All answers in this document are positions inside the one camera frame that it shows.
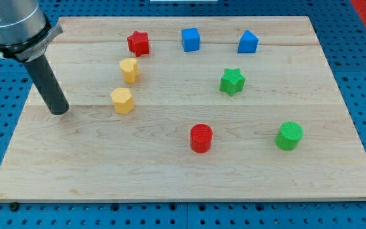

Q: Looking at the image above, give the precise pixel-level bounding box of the green cylinder block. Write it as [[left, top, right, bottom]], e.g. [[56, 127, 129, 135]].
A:
[[274, 121, 304, 151]]

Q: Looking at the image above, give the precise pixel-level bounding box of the light wooden board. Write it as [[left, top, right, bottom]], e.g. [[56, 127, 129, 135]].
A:
[[0, 16, 366, 203]]

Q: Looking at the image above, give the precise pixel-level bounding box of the red cylinder block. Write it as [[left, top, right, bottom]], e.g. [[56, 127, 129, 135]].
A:
[[190, 123, 214, 153]]

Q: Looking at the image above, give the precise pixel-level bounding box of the yellow heart block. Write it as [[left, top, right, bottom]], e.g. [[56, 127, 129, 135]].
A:
[[119, 58, 139, 84]]

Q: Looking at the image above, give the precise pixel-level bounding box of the yellow hexagon block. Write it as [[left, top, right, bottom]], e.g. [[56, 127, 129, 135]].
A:
[[110, 87, 135, 115]]

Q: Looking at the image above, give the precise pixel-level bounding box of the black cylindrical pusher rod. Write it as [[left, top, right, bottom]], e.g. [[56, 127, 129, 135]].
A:
[[24, 55, 69, 115]]

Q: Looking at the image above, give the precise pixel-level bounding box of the blue cube block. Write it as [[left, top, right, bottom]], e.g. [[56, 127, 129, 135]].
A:
[[181, 28, 200, 52]]

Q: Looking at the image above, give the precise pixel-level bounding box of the red star block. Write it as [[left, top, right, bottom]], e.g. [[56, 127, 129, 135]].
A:
[[127, 31, 150, 57]]

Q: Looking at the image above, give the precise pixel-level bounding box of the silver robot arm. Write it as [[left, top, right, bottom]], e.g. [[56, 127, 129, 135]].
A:
[[0, 0, 63, 62]]

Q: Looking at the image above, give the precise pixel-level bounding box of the green star block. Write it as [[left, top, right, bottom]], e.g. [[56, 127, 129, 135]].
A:
[[219, 68, 245, 97]]

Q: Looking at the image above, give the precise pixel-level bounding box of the blue triangular prism block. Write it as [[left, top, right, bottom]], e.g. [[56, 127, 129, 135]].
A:
[[237, 30, 259, 53]]

